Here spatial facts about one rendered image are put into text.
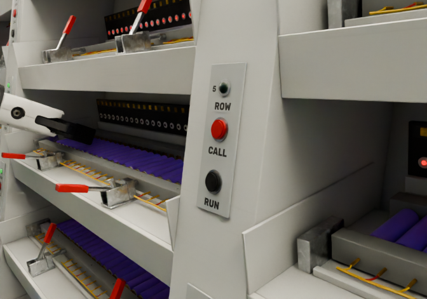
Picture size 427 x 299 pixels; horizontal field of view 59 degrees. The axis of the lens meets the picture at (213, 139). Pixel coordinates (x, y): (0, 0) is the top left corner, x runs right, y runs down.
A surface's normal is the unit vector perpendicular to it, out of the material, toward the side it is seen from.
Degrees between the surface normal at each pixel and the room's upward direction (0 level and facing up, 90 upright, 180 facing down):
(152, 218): 16
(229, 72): 90
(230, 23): 90
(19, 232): 90
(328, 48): 106
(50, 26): 90
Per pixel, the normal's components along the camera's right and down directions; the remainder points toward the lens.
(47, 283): -0.11, -0.97
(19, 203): 0.65, 0.11
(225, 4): -0.75, -0.05
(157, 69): -0.75, 0.22
